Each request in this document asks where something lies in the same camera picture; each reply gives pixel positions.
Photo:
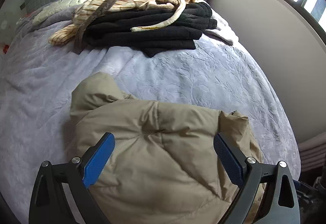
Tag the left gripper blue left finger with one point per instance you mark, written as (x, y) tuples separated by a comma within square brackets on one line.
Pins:
[(49, 203)]

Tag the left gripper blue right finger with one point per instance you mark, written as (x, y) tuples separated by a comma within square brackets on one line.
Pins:
[(279, 203)]

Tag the beige puffer down jacket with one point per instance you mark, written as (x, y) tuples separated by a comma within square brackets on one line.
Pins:
[(163, 168)]

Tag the lavender embossed bed blanket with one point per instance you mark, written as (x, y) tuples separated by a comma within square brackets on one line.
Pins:
[(37, 80)]

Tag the red small box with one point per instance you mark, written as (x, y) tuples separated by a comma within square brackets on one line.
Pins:
[(5, 49)]

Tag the white round desk fan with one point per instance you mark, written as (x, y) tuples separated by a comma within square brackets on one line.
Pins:
[(5, 26)]

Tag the black folded fleece garment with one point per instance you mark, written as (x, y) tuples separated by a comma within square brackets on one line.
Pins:
[(114, 29)]

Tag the pale green folded garment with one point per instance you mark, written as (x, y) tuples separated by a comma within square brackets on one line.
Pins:
[(54, 8)]

